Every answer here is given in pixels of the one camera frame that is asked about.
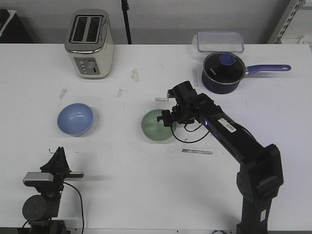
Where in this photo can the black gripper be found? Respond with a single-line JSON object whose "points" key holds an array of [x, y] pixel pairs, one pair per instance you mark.
{"points": [[176, 115], [59, 178]]}

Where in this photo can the green bowl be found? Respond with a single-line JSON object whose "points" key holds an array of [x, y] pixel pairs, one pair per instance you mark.
{"points": [[154, 129]]}

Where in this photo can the blue bowl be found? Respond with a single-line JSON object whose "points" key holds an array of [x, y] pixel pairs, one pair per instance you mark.
{"points": [[75, 119]]}

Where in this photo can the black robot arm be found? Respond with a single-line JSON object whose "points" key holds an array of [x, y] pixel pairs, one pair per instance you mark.
{"points": [[40, 210], [260, 175]]}

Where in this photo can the dark blue saucepan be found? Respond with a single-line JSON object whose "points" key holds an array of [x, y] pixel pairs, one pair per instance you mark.
{"points": [[228, 88]]}

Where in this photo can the glass pot lid blue knob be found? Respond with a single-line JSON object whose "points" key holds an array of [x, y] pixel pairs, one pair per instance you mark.
{"points": [[224, 68]]}

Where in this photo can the clear plastic food container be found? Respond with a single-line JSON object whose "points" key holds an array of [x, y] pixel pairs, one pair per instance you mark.
{"points": [[208, 42]]}

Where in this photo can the cream and chrome toaster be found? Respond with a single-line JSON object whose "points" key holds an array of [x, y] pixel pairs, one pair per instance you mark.
{"points": [[89, 43]]}

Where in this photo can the black tripod pole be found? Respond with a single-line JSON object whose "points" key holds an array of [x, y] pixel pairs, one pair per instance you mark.
{"points": [[125, 8]]}

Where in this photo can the white metal shelf upright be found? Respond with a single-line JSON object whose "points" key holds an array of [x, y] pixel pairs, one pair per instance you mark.
{"points": [[290, 28]]}

